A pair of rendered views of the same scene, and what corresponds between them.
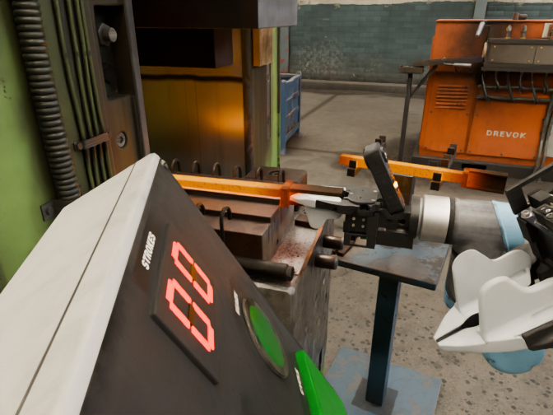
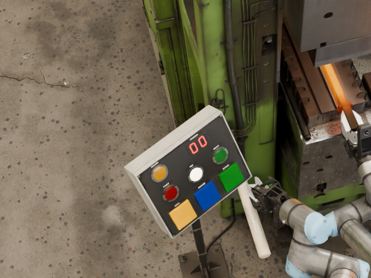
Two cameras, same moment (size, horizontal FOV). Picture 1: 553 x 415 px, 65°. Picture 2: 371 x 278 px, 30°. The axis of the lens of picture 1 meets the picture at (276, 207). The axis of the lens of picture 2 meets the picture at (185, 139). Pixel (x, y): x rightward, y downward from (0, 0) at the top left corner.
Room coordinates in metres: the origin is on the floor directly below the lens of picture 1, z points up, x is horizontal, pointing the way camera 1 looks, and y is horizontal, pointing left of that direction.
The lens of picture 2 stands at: (-0.23, -0.94, 3.02)
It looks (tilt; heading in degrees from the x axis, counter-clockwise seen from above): 60 degrees down; 69
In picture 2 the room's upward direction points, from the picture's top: 11 degrees counter-clockwise
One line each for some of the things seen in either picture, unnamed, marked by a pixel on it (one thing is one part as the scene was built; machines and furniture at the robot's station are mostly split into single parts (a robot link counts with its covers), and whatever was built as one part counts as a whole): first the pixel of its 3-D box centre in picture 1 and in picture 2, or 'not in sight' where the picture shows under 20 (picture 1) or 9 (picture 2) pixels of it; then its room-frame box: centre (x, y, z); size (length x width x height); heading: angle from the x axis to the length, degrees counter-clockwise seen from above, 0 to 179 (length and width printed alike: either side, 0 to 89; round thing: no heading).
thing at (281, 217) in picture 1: (171, 207); (316, 66); (0.74, 0.20, 0.96); 0.42 x 0.20 x 0.09; 74
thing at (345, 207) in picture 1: (342, 203); (349, 133); (0.65, -0.11, 1.00); 0.09 x 0.05 x 0.02; 77
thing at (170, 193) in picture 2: not in sight; (170, 193); (0.03, -0.02, 1.09); 0.05 x 0.03 x 0.04; 164
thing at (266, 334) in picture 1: (265, 336); (220, 155); (0.23, 0.01, 1.09); 0.05 x 0.03 x 0.04; 164
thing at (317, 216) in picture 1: (315, 212); (344, 124); (0.67, -0.07, 0.98); 0.09 x 0.03 x 0.06; 77
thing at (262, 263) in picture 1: (173, 254); (290, 92); (0.61, 0.17, 0.93); 0.40 x 0.03 x 0.03; 74
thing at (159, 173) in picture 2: not in sight; (159, 173); (0.03, 0.02, 1.16); 0.05 x 0.03 x 0.04; 164
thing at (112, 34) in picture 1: (106, 53); (268, 42); (0.54, 0.20, 1.24); 0.03 x 0.03 x 0.07; 74
